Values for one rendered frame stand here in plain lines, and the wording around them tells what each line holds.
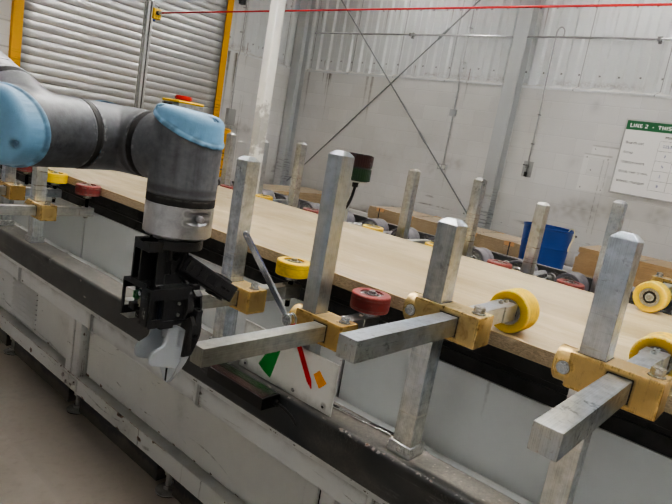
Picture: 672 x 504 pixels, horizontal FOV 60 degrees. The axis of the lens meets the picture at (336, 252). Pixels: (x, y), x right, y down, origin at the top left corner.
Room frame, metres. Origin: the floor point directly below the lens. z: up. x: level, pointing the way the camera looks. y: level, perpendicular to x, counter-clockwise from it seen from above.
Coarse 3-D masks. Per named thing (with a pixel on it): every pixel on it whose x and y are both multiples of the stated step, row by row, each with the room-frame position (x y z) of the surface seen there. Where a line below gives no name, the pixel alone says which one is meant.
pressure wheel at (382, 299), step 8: (360, 288) 1.15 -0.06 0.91; (368, 288) 1.16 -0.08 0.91; (352, 296) 1.12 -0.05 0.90; (360, 296) 1.10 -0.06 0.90; (368, 296) 1.10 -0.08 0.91; (376, 296) 1.11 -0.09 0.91; (384, 296) 1.12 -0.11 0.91; (352, 304) 1.11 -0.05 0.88; (360, 304) 1.10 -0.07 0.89; (368, 304) 1.09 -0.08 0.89; (376, 304) 1.09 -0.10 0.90; (384, 304) 1.10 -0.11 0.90; (368, 312) 1.09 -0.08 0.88; (376, 312) 1.09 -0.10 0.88; (384, 312) 1.10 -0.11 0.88
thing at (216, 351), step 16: (352, 320) 1.07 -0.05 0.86; (368, 320) 1.11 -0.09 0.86; (240, 336) 0.88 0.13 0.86; (256, 336) 0.89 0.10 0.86; (272, 336) 0.91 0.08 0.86; (288, 336) 0.94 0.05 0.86; (304, 336) 0.97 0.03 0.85; (320, 336) 1.00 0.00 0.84; (192, 352) 0.82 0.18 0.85; (208, 352) 0.81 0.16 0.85; (224, 352) 0.83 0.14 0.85; (240, 352) 0.86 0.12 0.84; (256, 352) 0.88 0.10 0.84; (272, 352) 0.91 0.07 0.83
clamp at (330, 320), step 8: (296, 304) 1.09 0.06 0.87; (296, 312) 1.06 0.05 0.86; (304, 312) 1.05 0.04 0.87; (328, 312) 1.07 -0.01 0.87; (304, 320) 1.05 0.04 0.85; (312, 320) 1.03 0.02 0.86; (320, 320) 1.02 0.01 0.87; (328, 320) 1.02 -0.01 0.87; (336, 320) 1.02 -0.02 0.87; (328, 328) 1.01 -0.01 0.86; (336, 328) 1.00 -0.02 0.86; (344, 328) 1.00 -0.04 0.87; (352, 328) 1.01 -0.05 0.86; (328, 336) 1.01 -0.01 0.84; (336, 336) 0.99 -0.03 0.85; (320, 344) 1.02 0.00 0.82; (328, 344) 1.00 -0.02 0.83; (336, 344) 0.99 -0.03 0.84
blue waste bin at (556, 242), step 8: (528, 224) 6.37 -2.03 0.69; (528, 232) 6.36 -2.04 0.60; (544, 232) 6.22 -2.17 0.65; (552, 232) 6.20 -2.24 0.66; (560, 232) 6.19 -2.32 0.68; (568, 232) 6.22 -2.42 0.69; (544, 240) 6.22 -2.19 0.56; (552, 240) 6.20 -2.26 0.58; (560, 240) 6.21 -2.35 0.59; (568, 240) 6.26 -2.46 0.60; (520, 248) 6.47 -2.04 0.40; (544, 248) 6.22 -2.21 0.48; (552, 248) 6.21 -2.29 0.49; (560, 248) 6.22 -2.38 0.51; (568, 248) 6.23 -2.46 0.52; (520, 256) 6.43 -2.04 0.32; (544, 256) 6.22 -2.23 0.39; (552, 256) 6.21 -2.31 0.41; (560, 256) 6.24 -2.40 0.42; (544, 264) 6.22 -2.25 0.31; (552, 264) 6.22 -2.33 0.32; (560, 264) 6.27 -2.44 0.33
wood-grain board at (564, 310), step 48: (144, 192) 2.04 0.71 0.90; (288, 240) 1.59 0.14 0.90; (384, 240) 1.91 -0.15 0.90; (384, 288) 1.22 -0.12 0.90; (480, 288) 1.40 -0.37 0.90; (528, 288) 1.51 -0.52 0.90; (576, 288) 1.64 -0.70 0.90; (528, 336) 1.04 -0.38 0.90; (576, 336) 1.10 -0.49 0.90; (624, 336) 1.17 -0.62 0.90
